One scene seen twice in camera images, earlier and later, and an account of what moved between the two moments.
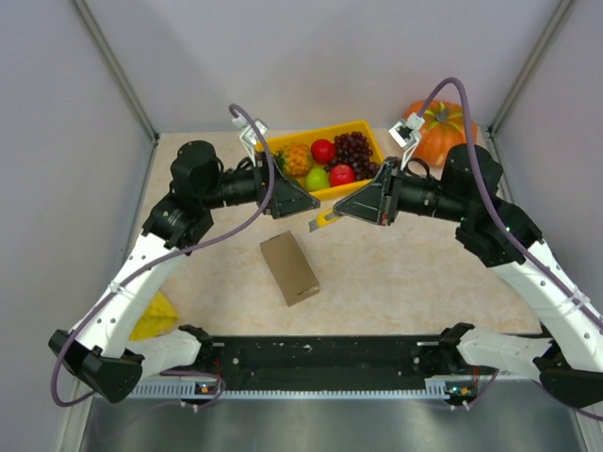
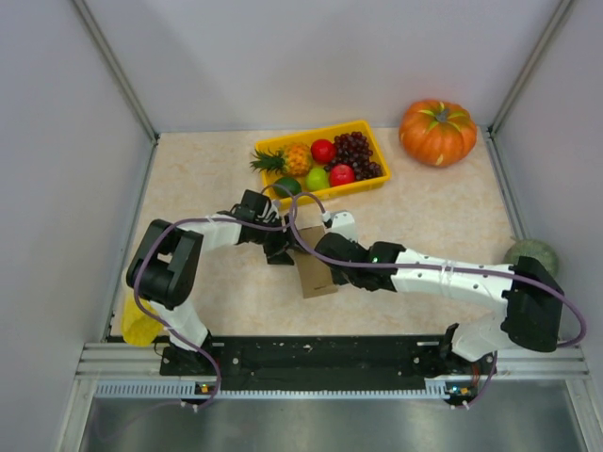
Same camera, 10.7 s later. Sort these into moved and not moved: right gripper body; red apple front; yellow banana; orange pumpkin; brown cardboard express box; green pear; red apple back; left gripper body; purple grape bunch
Moved: left gripper body; right gripper body; brown cardboard express box
Not moved: orange pumpkin; red apple front; red apple back; green pear; purple grape bunch; yellow banana
